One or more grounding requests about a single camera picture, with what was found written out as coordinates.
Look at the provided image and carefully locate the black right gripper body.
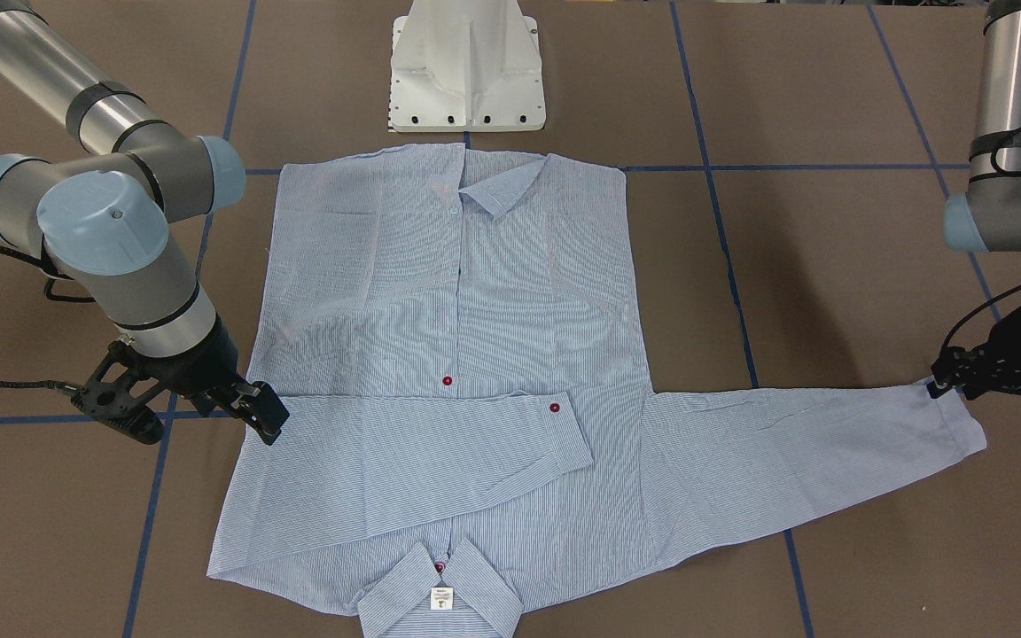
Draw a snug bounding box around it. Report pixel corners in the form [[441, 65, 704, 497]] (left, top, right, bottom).
[[121, 318, 245, 416]]

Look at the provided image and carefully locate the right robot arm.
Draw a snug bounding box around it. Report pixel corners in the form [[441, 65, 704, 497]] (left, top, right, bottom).
[[0, 1, 288, 445]]

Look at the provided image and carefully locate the light blue striped shirt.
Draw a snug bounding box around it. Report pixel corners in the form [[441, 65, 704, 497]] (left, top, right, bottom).
[[207, 143, 987, 637]]

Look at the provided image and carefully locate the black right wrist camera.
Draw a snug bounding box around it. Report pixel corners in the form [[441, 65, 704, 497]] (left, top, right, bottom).
[[68, 342, 165, 445]]

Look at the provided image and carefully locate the white central pedestal base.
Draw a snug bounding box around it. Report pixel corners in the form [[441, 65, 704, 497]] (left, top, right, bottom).
[[386, 1, 548, 134]]

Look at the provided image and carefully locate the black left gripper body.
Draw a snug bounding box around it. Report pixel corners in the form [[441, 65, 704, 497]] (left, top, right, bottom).
[[964, 306, 1021, 400]]

